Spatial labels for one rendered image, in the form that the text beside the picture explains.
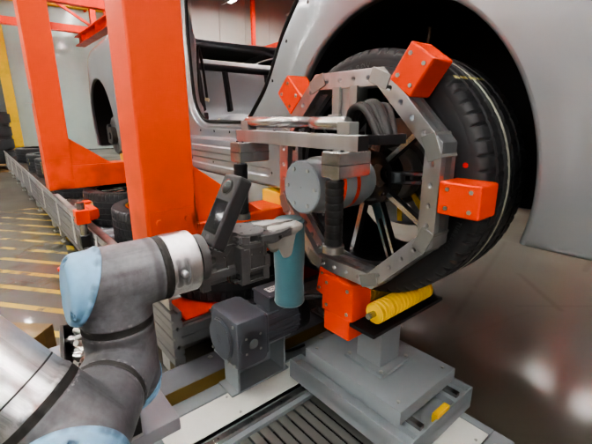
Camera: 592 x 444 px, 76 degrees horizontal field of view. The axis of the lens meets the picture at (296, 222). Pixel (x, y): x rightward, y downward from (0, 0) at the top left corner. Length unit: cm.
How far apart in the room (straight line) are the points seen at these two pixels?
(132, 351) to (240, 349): 74
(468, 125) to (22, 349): 83
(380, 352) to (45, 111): 257
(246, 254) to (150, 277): 15
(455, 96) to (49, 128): 263
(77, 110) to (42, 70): 1071
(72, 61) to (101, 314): 1342
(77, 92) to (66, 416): 1345
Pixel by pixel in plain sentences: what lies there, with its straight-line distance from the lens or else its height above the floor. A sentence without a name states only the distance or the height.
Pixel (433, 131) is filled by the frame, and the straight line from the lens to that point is 84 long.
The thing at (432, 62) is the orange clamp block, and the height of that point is 112.
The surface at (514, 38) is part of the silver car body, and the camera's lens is 95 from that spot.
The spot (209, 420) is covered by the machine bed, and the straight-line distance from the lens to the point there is 139.
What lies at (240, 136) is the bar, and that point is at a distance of 102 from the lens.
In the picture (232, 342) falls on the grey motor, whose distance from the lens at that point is 125.
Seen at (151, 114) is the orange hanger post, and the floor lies 102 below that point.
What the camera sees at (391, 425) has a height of 15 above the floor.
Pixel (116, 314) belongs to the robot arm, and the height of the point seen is 78.
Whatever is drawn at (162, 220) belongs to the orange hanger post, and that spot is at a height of 71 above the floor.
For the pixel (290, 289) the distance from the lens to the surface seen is 109.
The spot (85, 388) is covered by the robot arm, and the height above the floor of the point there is 75.
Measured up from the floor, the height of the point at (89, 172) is 63.
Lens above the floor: 101
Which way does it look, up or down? 16 degrees down
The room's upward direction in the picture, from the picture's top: straight up
